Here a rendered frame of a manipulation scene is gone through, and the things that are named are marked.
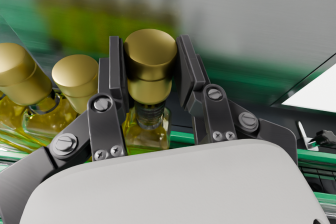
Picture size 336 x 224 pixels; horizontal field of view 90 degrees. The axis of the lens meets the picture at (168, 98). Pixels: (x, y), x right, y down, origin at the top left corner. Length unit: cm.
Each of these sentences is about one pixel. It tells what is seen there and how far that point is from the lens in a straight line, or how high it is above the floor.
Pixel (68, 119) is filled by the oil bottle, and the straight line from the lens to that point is 22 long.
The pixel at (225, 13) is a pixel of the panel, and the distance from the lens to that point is 24.
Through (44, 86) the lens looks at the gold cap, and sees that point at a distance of 19.
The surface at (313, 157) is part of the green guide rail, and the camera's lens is 46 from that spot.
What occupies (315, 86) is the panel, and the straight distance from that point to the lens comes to 39.
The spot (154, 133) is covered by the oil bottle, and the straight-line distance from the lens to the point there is 19.
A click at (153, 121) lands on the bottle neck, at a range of 17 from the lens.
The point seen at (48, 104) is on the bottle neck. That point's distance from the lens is 21.
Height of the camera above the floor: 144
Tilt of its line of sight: 57 degrees down
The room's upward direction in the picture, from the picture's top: 12 degrees clockwise
